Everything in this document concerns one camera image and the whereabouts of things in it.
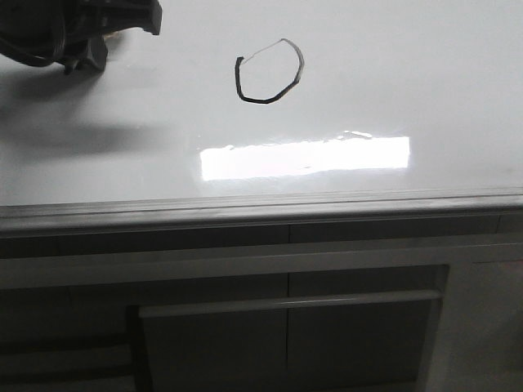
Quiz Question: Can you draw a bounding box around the black camera cable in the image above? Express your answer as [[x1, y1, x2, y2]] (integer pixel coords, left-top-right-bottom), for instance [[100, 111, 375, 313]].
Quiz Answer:
[[0, 16, 69, 69]]

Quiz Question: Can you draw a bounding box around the white whiteboard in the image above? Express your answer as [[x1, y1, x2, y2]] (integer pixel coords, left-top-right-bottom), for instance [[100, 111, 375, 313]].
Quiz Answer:
[[0, 0, 523, 229]]

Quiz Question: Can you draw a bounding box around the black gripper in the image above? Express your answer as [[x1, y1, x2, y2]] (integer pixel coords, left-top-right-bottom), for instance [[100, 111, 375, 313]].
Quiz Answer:
[[1, 0, 162, 74]]

